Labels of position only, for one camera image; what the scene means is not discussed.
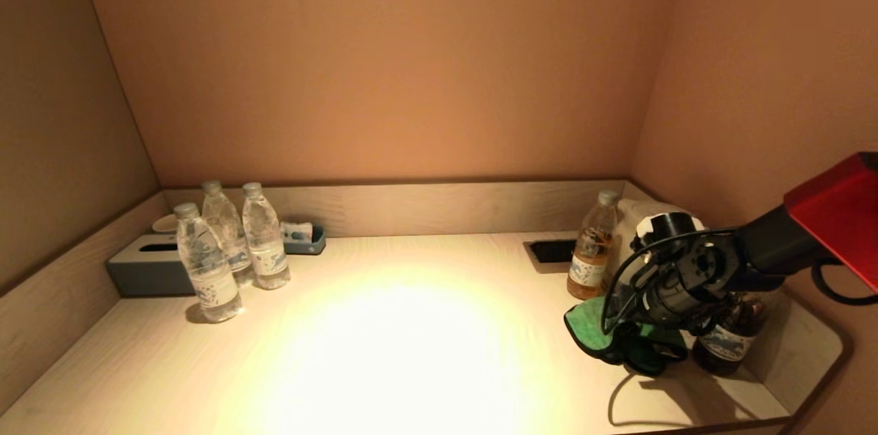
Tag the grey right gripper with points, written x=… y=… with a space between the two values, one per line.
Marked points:
x=665 y=304

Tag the green microfibre cloth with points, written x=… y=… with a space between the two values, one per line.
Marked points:
x=583 y=325

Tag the red black right robot arm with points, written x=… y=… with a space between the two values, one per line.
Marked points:
x=837 y=208

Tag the dark drink bottle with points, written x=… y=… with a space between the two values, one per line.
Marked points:
x=727 y=346

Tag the white electric kettle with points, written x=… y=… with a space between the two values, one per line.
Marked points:
x=627 y=229

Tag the amber drink bottle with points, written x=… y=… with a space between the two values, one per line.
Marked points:
x=588 y=263

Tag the black recessed table socket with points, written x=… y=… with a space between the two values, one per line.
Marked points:
x=552 y=253

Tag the small blue tray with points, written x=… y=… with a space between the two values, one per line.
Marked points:
x=310 y=248

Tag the white sachet packet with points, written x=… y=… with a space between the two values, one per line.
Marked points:
x=295 y=231

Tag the clear water bottle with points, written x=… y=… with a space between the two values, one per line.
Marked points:
x=208 y=270
x=221 y=219
x=265 y=243

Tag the small white dish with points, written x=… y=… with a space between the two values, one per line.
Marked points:
x=164 y=224

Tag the grey tissue box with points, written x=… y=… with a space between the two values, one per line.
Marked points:
x=146 y=270

